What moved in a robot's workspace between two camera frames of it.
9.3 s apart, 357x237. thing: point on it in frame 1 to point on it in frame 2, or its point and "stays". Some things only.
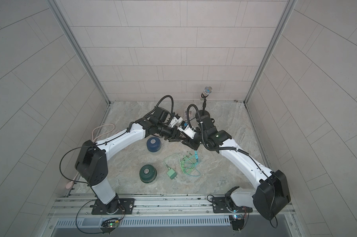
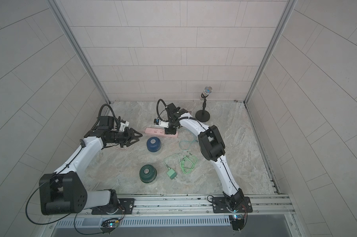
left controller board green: (109, 225) stays
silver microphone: (207, 91) stays
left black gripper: (173, 135) to (127, 137)
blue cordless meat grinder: (153, 144) stays
